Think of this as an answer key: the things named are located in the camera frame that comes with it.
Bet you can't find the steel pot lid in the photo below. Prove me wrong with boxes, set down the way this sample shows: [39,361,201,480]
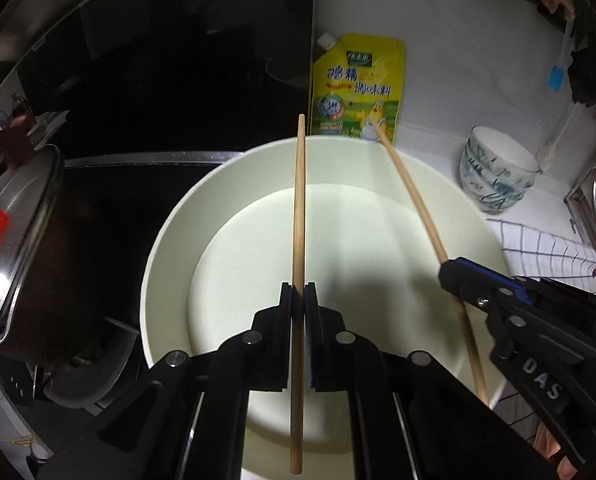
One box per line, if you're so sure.
[0,144,63,343]

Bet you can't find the white black grid cloth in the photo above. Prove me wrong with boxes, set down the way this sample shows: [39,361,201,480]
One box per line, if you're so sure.
[487,218,596,283]

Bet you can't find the stacked floral porcelain bowls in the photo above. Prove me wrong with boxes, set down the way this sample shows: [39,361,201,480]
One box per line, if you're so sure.
[458,126,541,214]

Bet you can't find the blue tape piece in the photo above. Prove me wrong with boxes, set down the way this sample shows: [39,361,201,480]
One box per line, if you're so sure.
[548,65,565,92]

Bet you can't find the yellow seasoning pouch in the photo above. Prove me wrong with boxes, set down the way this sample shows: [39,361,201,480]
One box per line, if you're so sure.
[310,34,405,141]

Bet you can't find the wooden chopstick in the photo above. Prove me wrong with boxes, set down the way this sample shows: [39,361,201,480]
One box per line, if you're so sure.
[370,120,489,405]
[289,114,307,476]

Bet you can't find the large white round bowl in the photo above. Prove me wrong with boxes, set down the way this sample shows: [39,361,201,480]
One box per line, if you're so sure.
[140,136,508,479]

